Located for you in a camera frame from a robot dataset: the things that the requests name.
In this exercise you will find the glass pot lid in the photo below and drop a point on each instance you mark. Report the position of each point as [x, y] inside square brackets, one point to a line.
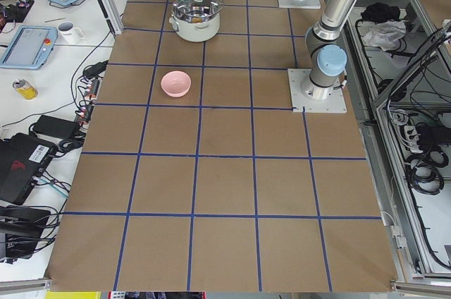
[186, 10]

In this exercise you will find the pale green cooking pot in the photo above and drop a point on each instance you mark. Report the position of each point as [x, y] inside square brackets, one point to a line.
[195, 32]

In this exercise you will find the pink bowl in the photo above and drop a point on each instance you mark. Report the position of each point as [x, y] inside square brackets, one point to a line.
[176, 83]

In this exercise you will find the white mug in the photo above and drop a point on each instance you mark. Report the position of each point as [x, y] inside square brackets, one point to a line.
[71, 34]

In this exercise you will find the power strip with plugs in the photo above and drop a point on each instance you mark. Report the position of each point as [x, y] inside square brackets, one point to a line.
[89, 90]

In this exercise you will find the black cloth bundle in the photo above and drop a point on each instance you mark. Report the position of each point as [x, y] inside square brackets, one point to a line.
[380, 13]

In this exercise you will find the near teach pendant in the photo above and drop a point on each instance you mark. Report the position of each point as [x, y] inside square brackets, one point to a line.
[30, 47]

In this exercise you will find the white crumpled cloth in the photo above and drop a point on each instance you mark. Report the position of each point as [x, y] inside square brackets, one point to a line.
[386, 36]

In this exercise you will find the large black power brick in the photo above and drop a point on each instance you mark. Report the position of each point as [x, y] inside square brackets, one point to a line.
[54, 127]

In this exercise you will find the yellow drink can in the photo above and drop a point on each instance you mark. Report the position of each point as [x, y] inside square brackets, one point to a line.
[25, 89]

